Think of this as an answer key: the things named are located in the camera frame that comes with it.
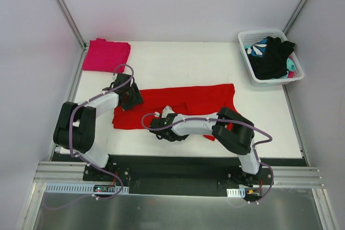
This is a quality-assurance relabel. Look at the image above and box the red t shirt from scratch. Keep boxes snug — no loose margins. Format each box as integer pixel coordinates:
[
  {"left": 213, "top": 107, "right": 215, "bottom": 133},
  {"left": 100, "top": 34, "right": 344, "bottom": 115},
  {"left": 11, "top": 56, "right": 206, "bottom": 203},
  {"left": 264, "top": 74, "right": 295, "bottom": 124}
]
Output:
[{"left": 112, "top": 83, "right": 236, "bottom": 130}]

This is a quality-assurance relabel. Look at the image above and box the white plastic laundry basket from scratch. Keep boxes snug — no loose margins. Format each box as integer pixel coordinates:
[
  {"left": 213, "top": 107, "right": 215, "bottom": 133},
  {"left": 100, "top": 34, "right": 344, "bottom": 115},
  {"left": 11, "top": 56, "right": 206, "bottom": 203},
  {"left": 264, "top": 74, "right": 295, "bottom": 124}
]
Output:
[{"left": 238, "top": 30, "right": 305, "bottom": 87}]

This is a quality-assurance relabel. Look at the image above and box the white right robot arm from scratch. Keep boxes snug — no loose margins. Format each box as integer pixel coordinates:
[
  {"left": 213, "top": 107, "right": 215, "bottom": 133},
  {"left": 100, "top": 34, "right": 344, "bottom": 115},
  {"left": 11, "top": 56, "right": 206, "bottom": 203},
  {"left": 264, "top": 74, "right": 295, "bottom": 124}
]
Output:
[{"left": 147, "top": 106, "right": 262, "bottom": 187}]

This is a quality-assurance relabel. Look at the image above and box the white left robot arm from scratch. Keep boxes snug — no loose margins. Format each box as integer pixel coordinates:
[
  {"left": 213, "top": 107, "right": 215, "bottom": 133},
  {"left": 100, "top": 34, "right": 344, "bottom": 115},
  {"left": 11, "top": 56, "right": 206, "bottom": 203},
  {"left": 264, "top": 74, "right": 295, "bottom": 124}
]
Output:
[{"left": 53, "top": 73, "right": 143, "bottom": 181}]

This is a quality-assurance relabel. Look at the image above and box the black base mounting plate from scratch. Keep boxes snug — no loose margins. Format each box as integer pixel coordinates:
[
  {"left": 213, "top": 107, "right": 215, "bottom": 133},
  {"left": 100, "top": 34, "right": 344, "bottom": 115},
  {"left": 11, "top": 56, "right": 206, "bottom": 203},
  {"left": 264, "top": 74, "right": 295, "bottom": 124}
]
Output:
[{"left": 52, "top": 153, "right": 308, "bottom": 195}]

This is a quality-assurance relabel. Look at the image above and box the folded magenta t shirt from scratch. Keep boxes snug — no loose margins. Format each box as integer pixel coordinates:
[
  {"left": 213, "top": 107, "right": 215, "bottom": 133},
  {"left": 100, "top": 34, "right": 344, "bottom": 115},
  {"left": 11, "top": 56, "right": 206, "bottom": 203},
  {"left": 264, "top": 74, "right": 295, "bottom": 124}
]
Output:
[{"left": 82, "top": 38, "right": 131, "bottom": 73}]

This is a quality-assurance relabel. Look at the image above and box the black t shirt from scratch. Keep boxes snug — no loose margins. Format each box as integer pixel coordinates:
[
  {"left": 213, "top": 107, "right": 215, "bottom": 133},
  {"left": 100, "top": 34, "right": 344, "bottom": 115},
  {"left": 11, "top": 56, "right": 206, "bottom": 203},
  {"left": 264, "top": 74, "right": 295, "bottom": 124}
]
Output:
[{"left": 247, "top": 36, "right": 296, "bottom": 80}]

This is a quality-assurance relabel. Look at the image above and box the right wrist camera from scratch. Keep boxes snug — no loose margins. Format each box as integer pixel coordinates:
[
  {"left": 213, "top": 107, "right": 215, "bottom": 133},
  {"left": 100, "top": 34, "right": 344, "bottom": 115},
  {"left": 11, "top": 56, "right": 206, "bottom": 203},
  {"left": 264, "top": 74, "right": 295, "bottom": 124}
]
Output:
[{"left": 154, "top": 106, "right": 174, "bottom": 118}]

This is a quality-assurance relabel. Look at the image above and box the right white cable duct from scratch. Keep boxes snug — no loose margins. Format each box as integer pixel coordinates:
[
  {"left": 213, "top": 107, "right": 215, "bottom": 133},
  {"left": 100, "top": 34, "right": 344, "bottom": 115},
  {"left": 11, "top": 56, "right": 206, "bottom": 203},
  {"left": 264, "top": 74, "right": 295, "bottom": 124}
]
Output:
[{"left": 226, "top": 188, "right": 245, "bottom": 198}]

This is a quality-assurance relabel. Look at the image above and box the white cable duct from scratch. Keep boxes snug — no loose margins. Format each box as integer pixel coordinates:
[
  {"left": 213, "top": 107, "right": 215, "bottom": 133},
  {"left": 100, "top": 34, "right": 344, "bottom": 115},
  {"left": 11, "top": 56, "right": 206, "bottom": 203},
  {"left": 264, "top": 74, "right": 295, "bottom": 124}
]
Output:
[
  {"left": 45, "top": 183, "right": 129, "bottom": 195},
  {"left": 226, "top": 188, "right": 245, "bottom": 198}
]

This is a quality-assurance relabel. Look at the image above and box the left white cable duct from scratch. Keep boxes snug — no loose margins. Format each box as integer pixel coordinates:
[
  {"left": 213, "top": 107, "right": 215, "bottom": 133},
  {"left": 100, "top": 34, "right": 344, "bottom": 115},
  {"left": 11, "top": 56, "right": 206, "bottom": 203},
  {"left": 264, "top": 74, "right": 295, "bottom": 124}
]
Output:
[{"left": 45, "top": 183, "right": 129, "bottom": 195}]

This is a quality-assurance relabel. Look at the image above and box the aluminium rail left side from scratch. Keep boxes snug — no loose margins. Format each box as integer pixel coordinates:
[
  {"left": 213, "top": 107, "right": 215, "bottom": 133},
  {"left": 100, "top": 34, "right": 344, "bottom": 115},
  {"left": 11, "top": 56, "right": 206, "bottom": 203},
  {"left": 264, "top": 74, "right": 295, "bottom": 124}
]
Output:
[{"left": 34, "top": 159, "right": 89, "bottom": 181}]

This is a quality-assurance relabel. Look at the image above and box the aluminium rail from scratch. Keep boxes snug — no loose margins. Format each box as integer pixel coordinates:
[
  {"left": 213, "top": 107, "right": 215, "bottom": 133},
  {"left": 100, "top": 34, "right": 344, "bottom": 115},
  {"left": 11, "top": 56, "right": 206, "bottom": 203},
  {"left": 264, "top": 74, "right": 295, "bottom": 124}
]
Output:
[
  {"left": 34, "top": 159, "right": 89, "bottom": 181},
  {"left": 273, "top": 166, "right": 326, "bottom": 189}
]

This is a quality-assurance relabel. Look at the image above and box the left aluminium frame post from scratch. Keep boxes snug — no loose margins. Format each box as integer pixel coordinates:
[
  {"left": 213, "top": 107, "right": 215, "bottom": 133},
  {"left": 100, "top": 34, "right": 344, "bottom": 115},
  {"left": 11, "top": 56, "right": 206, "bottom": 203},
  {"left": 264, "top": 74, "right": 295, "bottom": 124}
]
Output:
[{"left": 55, "top": 0, "right": 87, "bottom": 50}]

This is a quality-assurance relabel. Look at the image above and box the aluminium frame post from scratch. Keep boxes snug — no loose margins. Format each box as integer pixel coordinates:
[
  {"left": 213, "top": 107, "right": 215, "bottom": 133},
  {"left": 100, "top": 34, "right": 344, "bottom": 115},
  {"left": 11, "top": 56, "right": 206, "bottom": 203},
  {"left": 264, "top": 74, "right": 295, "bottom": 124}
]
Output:
[
  {"left": 282, "top": 0, "right": 309, "bottom": 35},
  {"left": 55, "top": 0, "right": 87, "bottom": 50}
]

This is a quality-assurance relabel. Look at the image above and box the aluminium rail right side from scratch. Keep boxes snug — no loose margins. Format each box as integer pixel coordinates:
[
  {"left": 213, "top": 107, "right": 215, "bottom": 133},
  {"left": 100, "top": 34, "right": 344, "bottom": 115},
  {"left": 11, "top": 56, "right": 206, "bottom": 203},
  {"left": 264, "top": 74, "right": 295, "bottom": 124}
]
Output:
[{"left": 273, "top": 166, "right": 326, "bottom": 189}]

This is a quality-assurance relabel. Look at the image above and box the right aluminium frame post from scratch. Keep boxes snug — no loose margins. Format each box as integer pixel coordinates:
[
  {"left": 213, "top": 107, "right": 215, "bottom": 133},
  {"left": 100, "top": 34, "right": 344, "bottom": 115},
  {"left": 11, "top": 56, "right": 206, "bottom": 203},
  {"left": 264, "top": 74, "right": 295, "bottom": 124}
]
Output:
[{"left": 282, "top": 0, "right": 309, "bottom": 35}]

